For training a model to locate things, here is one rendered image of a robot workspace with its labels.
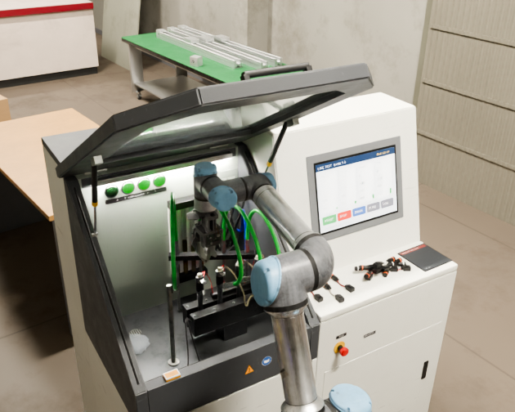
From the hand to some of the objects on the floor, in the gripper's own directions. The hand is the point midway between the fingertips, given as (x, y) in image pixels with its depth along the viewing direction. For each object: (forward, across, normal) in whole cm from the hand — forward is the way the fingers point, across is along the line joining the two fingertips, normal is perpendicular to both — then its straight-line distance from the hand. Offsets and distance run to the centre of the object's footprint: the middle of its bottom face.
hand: (204, 257), depth 205 cm
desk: (+122, +3, +211) cm, 243 cm away
